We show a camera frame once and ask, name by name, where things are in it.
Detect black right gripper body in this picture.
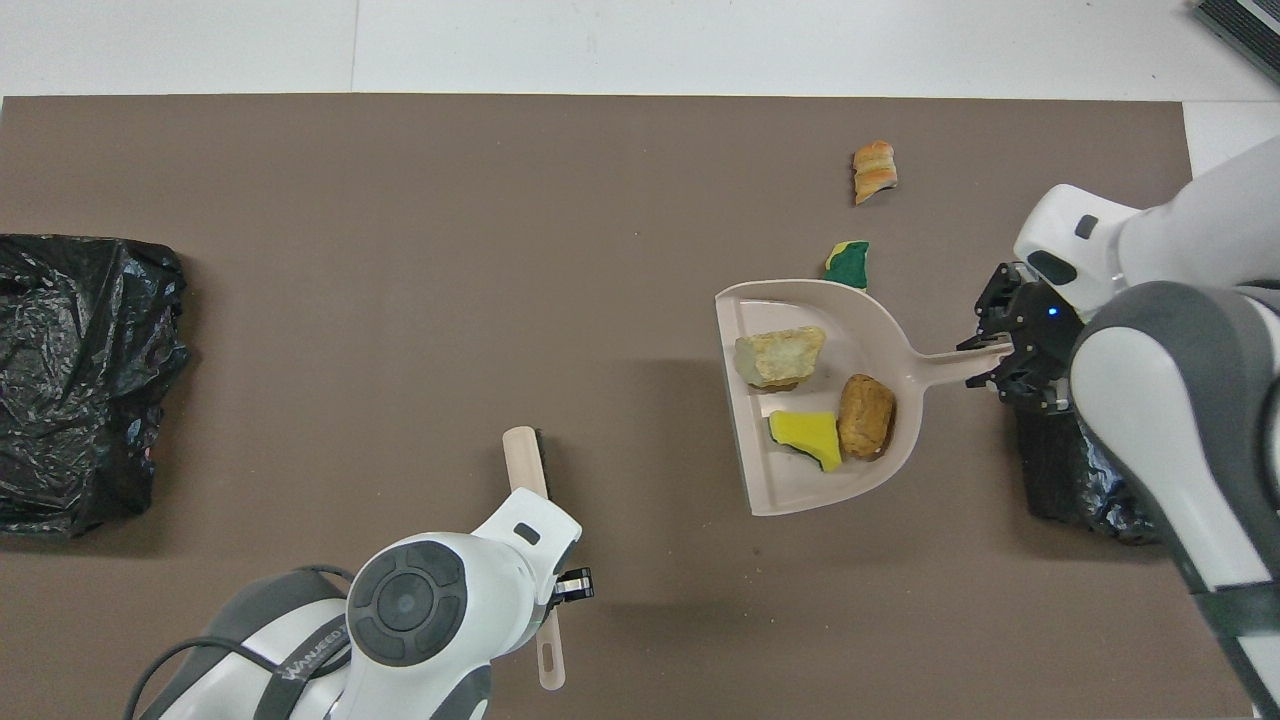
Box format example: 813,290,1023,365
1010,283,1088,413

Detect beige hand brush black bristles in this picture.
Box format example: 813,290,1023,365
502,426,567,692

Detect brown bread nugget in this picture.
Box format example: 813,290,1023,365
838,374,898,462

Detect small yellow green sponge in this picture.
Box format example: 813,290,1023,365
768,410,844,473

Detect pale crusty bread chunk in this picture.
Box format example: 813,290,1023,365
734,326,828,392

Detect beige plastic dustpan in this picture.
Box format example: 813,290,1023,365
714,279,1013,518

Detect black bag lined bin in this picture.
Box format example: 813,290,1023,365
1015,398,1166,546
0,233,191,541

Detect green topped yellow sponge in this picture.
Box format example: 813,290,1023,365
824,240,870,292

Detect orange striped croissant piece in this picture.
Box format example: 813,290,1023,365
852,140,899,206

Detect dark ribbed vent panel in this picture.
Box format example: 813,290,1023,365
1193,0,1280,86

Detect brown table mat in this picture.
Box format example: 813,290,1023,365
0,94,1253,720

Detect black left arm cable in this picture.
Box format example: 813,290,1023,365
125,565,351,720

